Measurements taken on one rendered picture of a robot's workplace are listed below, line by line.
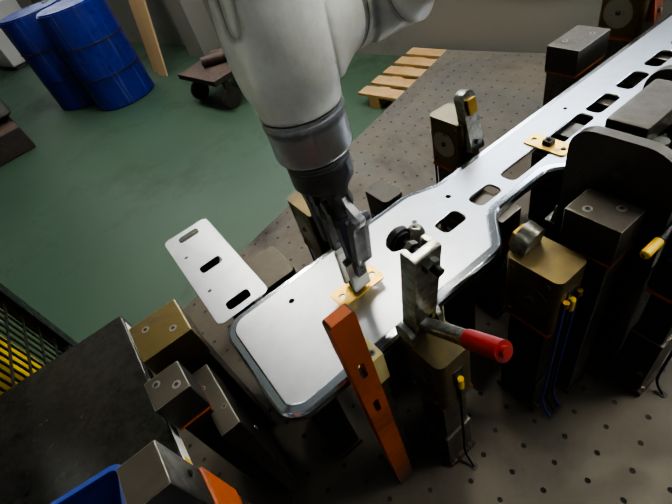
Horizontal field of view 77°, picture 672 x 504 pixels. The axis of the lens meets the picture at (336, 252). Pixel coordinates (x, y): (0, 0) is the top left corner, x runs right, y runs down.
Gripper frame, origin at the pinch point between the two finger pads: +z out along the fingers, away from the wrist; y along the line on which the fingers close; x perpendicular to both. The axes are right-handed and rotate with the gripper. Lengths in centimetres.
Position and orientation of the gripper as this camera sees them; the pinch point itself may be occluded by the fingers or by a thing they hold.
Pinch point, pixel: (352, 267)
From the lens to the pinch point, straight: 62.0
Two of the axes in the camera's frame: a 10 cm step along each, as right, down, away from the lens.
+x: -7.8, 5.6, -2.8
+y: -5.8, -4.8, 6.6
